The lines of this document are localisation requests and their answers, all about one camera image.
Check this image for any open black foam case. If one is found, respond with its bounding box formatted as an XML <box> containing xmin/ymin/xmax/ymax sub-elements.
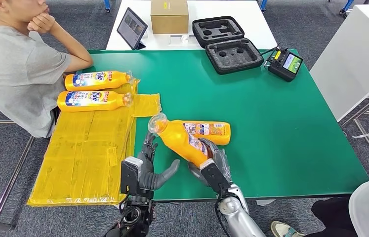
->
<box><xmin>192</xmin><ymin>15</ymin><xmax>264</xmax><ymax>75</ymax></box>

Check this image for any cardboard box yellow label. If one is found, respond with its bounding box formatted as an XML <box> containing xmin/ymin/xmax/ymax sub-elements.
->
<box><xmin>150</xmin><ymin>0</ymin><xmax>190</xmax><ymax>35</ymax></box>

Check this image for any orange detergent bottle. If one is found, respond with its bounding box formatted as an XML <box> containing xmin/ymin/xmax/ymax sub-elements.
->
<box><xmin>147</xmin><ymin>113</ymin><xmax>210</xmax><ymax>168</ymax></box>
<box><xmin>56</xmin><ymin>90</ymin><xmax>133</xmax><ymax>113</ymax></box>
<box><xmin>64</xmin><ymin>70</ymin><xmax>135</xmax><ymax>92</ymax></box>
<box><xmin>170</xmin><ymin>119</ymin><xmax>232</xmax><ymax>147</ymax></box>

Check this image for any black tablet on stand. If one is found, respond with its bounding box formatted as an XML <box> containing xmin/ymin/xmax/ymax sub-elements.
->
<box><xmin>116</xmin><ymin>7</ymin><xmax>148</xmax><ymax>50</ymax></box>

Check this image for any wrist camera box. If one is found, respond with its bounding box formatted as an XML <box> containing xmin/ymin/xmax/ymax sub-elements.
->
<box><xmin>199</xmin><ymin>158</ymin><xmax>233</xmax><ymax>196</ymax></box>
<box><xmin>120</xmin><ymin>156</ymin><xmax>144</xmax><ymax>196</ymax></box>

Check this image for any person's right hand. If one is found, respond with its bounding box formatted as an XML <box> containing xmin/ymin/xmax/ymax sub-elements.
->
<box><xmin>27</xmin><ymin>13</ymin><xmax>56</xmax><ymax>35</ymax></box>

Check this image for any black remote controller with screen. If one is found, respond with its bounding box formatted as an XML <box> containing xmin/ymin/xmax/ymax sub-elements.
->
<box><xmin>264</xmin><ymin>47</ymin><xmax>304</xmax><ymax>82</ymax></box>

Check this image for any white table foot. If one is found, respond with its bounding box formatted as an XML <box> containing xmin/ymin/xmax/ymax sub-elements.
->
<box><xmin>255</xmin><ymin>198</ymin><xmax>277</xmax><ymax>207</ymax></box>

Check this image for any yellow plastic wrapped flat package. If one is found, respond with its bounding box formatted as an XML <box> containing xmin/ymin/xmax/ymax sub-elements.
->
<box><xmin>26</xmin><ymin>78</ymin><xmax>162</xmax><ymax>207</ymax></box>

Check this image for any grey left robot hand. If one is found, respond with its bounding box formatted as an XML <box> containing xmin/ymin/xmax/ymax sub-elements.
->
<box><xmin>137</xmin><ymin>132</ymin><xmax>181</xmax><ymax>192</ymax></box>

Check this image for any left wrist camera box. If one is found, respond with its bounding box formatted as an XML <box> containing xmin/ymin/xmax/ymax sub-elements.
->
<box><xmin>120</xmin><ymin>156</ymin><xmax>144</xmax><ymax>196</ymax></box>

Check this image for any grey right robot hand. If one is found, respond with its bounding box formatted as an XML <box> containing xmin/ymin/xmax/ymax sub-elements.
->
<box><xmin>200</xmin><ymin>138</ymin><xmax>233</xmax><ymax>184</ymax></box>

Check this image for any white table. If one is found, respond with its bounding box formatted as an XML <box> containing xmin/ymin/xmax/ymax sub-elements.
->
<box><xmin>309</xmin><ymin>3</ymin><xmax>369</xmax><ymax>122</ymax></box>
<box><xmin>105</xmin><ymin>0</ymin><xmax>278</xmax><ymax>51</ymax></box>

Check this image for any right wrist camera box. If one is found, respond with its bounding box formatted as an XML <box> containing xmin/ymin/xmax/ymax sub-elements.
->
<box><xmin>199</xmin><ymin>158</ymin><xmax>233</xmax><ymax>196</ymax></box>

